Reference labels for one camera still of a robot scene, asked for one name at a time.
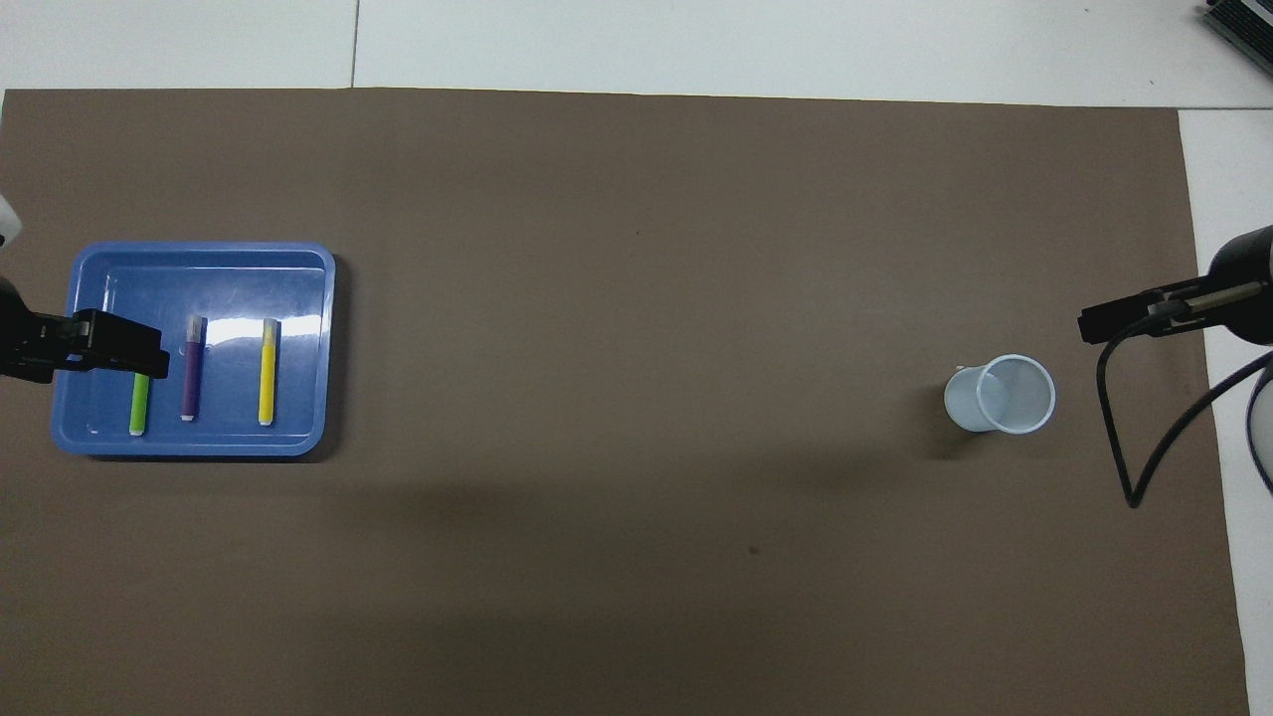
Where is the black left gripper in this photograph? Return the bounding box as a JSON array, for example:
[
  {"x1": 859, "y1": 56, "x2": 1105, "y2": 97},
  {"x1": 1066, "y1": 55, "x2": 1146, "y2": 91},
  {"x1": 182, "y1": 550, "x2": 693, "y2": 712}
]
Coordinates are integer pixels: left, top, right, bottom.
[{"x1": 0, "y1": 278, "x2": 171, "y2": 385}]

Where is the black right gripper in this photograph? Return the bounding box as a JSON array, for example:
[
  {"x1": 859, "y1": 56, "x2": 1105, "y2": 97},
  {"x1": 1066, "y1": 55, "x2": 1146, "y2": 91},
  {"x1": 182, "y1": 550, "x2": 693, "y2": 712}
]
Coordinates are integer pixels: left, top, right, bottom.
[{"x1": 1079, "y1": 226, "x2": 1273, "y2": 347}]

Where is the purple marker pen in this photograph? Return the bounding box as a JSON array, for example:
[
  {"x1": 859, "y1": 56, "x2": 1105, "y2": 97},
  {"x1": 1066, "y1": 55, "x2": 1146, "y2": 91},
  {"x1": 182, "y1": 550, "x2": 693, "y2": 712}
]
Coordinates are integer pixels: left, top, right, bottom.
[{"x1": 179, "y1": 315, "x2": 208, "y2": 422}]

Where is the yellow marker pen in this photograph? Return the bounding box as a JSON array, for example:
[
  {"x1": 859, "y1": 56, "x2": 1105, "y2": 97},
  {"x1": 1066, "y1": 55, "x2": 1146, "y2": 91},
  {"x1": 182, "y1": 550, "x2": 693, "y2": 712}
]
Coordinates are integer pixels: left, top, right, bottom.
[{"x1": 259, "y1": 318, "x2": 280, "y2": 427}]

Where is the blue plastic tray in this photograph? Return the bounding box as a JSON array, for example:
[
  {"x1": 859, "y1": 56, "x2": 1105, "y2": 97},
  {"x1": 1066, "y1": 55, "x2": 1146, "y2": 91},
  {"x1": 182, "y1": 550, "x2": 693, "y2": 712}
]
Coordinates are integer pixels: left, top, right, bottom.
[{"x1": 52, "y1": 242, "x2": 337, "y2": 458}]

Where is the clear plastic cup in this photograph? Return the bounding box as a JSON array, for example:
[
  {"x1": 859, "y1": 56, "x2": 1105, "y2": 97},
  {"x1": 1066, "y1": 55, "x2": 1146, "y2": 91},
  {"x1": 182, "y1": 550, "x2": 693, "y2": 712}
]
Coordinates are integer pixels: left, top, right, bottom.
[{"x1": 944, "y1": 354, "x2": 1055, "y2": 436}]

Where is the grey striped device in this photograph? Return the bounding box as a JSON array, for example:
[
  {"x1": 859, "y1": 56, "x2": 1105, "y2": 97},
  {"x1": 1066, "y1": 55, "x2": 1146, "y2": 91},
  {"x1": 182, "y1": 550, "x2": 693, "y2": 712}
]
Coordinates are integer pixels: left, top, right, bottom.
[{"x1": 1201, "y1": 0, "x2": 1273, "y2": 53}]

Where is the brown table mat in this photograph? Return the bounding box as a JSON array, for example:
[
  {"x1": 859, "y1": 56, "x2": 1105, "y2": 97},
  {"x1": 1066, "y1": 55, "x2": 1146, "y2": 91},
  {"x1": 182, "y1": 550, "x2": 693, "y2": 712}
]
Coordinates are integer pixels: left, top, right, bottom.
[{"x1": 0, "y1": 88, "x2": 1254, "y2": 716}]

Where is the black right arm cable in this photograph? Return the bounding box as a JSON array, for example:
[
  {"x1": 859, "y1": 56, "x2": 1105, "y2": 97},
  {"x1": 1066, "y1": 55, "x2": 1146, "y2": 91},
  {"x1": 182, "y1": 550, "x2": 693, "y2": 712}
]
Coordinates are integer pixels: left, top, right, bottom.
[{"x1": 1096, "y1": 308, "x2": 1273, "y2": 510}]

